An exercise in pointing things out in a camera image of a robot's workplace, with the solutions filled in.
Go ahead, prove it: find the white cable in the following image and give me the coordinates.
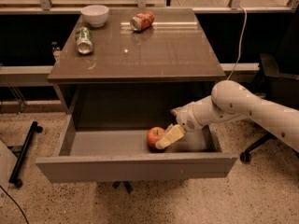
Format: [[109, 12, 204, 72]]
[[226, 7, 249, 81]]

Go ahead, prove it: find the grey cabinet with counter top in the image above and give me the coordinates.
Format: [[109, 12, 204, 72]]
[[47, 7, 227, 114]]

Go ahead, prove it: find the black floor cable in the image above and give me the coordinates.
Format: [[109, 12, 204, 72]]
[[0, 186, 29, 224]]

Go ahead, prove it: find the black wheeled stand leg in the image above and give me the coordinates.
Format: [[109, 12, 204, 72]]
[[8, 121, 43, 188]]

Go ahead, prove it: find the green soda can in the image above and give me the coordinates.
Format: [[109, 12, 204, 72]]
[[75, 27, 93, 55]]

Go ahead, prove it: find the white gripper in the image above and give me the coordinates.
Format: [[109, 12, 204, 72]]
[[155, 102, 209, 149]]

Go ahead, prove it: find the red apple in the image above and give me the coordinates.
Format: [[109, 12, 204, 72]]
[[147, 127, 164, 149]]

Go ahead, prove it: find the open grey top drawer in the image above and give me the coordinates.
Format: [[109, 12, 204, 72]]
[[35, 83, 239, 184]]

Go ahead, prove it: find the black office chair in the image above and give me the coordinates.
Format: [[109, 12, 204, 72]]
[[240, 11, 299, 163]]

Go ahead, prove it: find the white bowl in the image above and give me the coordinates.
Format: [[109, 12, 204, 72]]
[[81, 5, 109, 27]]

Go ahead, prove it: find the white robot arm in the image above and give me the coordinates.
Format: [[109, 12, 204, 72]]
[[154, 80, 299, 151]]

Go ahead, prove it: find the orange soda can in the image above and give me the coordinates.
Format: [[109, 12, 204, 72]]
[[130, 11, 154, 32]]

